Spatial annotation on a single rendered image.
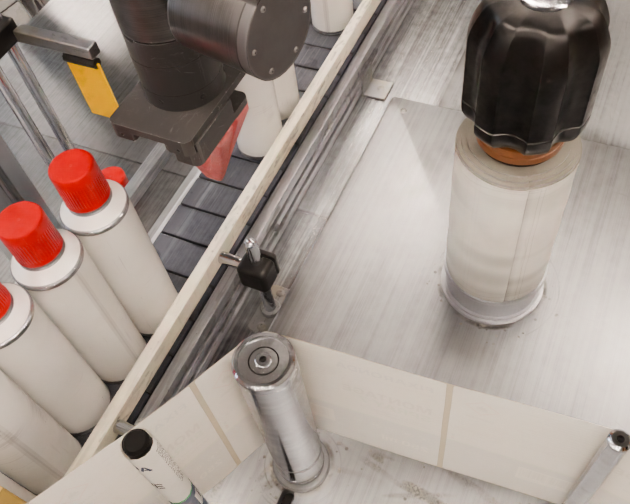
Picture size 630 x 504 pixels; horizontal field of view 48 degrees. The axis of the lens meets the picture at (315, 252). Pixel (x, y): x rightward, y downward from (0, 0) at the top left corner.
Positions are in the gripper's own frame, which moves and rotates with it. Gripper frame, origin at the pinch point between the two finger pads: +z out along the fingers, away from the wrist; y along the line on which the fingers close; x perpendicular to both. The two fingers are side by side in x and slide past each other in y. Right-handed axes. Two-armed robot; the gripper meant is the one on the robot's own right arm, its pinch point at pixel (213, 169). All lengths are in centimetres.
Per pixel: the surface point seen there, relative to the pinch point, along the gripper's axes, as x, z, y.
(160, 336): 1.5, 10.1, -11.0
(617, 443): -32.4, -5.5, -12.7
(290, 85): 3.8, 9.0, 19.5
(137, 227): 2.9, 0.3, -7.0
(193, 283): 1.5, 10.1, -5.3
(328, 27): 5.9, 12.3, 33.3
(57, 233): 4.6, -4.4, -11.9
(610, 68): -26, 18, 44
